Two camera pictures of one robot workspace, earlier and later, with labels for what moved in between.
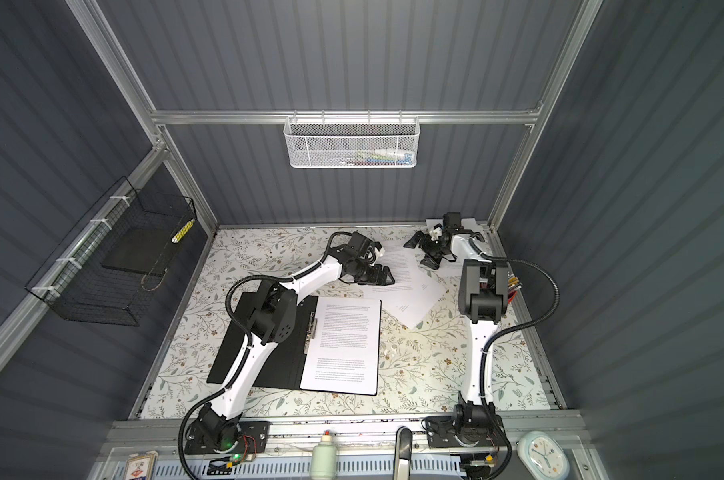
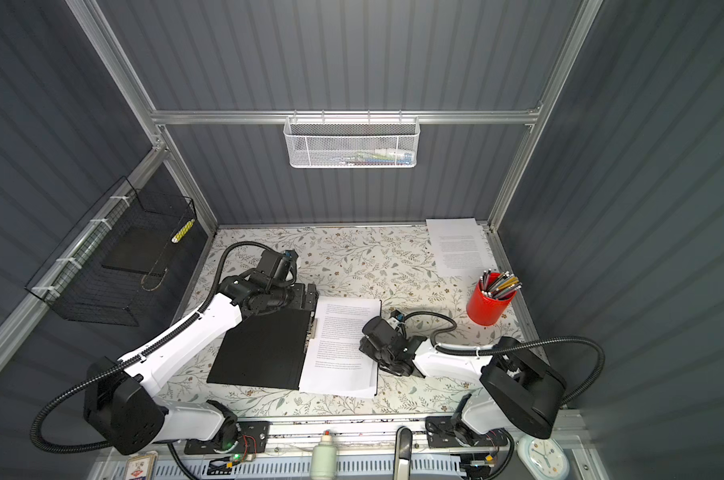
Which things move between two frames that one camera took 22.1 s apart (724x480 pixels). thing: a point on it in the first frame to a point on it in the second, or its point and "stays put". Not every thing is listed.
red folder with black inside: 285,369 stays put
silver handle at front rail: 403,454 stays put
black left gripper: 375,281 to 299,301
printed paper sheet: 343,355 stays put
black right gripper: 435,262 to 365,345
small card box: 141,467 stays put
